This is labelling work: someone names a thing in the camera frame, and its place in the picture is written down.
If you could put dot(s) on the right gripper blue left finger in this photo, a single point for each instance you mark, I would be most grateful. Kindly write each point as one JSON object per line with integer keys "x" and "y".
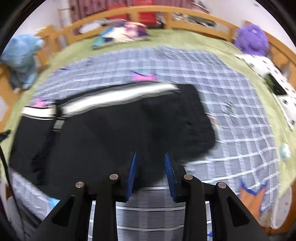
{"x": 131, "y": 176}

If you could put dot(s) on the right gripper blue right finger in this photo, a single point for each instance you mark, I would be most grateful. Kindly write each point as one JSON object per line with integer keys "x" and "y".
{"x": 174, "y": 174}

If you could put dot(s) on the black pants with white stripe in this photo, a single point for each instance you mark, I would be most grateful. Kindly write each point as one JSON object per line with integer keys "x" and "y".
{"x": 88, "y": 136}

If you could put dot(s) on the grey checked star bedsheet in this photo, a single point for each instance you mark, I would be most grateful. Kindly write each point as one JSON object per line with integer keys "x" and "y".
{"x": 244, "y": 154}

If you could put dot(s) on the small light blue ball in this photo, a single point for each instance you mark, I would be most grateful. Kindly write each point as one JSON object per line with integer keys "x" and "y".
{"x": 285, "y": 152}

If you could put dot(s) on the green fleece blanket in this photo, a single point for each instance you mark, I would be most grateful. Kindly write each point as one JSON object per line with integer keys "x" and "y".
{"x": 188, "y": 41}

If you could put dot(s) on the white spotted storage box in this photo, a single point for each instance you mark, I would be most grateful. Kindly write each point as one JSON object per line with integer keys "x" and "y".
{"x": 277, "y": 83}

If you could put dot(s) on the colourful geometric pillow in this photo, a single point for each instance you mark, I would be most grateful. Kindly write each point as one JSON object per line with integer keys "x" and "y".
{"x": 121, "y": 33}

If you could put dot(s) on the purple fluffy plush toy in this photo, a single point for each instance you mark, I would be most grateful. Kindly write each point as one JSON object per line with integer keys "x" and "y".
{"x": 250, "y": 39}

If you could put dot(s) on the red chair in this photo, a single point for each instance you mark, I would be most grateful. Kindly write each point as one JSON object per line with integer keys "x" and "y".
{"x": 144, "y": 17}

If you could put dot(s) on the light blue cloth on bedframe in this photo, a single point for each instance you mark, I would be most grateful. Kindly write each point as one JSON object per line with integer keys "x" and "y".
{"x": 19, "y": 57}

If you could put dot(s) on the red striped curtain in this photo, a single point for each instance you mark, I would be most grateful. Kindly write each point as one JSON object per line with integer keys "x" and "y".
{"x": 84, "y": 8}

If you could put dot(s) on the wooden bed frame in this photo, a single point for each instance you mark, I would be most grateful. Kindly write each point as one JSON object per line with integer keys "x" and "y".
{"x": 282, "y": 54}

